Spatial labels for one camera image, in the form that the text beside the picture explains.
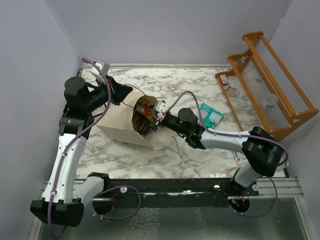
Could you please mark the wooden rack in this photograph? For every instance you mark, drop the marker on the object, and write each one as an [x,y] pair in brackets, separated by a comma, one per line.
[257,72]

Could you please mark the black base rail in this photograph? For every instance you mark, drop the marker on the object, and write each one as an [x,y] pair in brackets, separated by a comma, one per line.
[169,192]

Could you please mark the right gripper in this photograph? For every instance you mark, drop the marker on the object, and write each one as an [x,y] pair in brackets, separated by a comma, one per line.
[154,124]

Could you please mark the dark brown chocolate packet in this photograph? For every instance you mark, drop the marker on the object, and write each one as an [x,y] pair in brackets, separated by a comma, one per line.
[140,124]

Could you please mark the clear plastic cup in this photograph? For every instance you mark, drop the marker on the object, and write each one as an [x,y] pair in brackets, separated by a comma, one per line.
[270,100]

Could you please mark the beige paper bag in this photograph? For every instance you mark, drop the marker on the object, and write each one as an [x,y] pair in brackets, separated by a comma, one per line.
[117,124]

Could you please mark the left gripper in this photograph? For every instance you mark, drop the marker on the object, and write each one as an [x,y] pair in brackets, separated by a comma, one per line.
[119,91]

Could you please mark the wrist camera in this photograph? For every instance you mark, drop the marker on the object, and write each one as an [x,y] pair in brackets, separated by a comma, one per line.
[160,108]
[103,67]

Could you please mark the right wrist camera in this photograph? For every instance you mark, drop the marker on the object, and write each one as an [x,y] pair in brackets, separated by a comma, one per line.
[160,108]

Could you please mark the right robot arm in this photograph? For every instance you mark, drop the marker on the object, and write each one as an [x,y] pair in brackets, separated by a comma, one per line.
[262,152]

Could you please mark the orange pink snack packet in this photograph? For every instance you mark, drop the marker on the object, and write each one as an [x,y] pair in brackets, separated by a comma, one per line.
[144,110]

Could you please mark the teal snack packet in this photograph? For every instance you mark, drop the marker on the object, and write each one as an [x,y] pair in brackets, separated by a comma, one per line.
[210,116]

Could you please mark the green marker pen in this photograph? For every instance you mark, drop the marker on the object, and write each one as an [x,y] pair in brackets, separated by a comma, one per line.
[236,157]

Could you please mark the small red card box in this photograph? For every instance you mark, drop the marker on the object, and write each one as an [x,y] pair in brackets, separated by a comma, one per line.
[224,80]

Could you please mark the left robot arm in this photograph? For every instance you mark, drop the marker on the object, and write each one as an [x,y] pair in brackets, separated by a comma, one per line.
[61,203]

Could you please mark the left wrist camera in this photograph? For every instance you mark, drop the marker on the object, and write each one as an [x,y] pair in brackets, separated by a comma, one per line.
[103,67]

